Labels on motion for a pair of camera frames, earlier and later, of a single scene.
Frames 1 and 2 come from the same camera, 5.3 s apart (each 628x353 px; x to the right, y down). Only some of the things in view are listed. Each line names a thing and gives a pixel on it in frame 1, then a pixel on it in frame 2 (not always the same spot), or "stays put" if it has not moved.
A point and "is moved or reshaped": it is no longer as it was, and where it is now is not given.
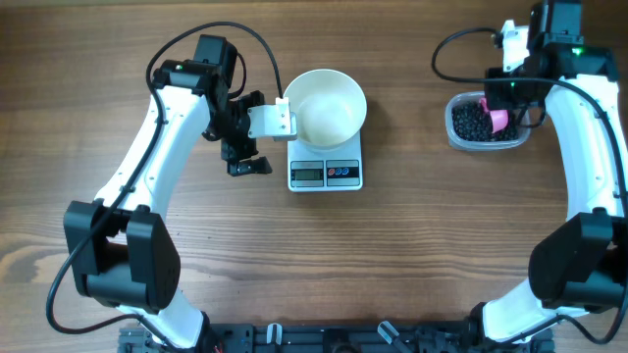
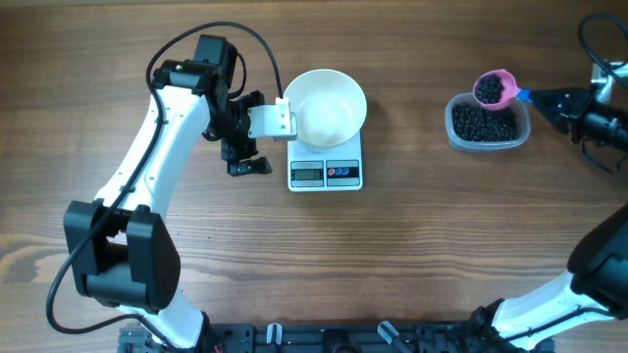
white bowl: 331,107 stays put
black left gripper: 247,148 stays put
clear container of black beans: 468,126 stays put
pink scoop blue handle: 499,117 is moved or reshaped
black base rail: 338,337 stays put
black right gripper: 496,100 -> 576,101
